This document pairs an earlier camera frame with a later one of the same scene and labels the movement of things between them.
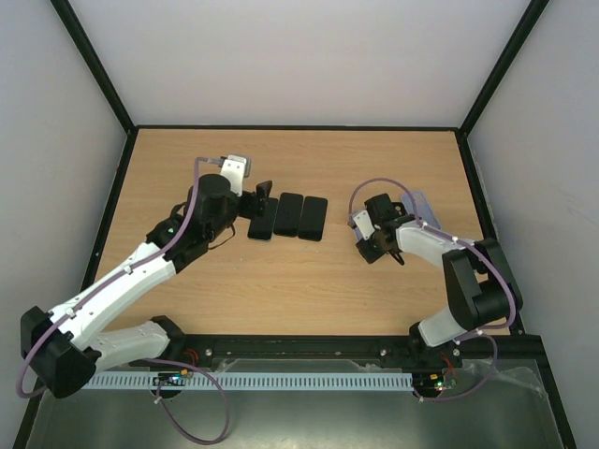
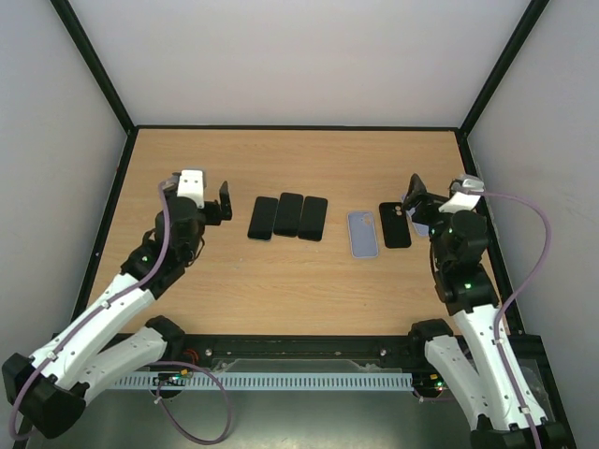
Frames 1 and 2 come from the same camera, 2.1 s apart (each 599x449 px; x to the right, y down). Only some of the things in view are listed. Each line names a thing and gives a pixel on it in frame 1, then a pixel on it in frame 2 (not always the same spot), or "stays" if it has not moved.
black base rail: (303, 354) stays
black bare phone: (262, 226) stays
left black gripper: (255, 206) -> (215, 216)
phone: (313, 219) stays
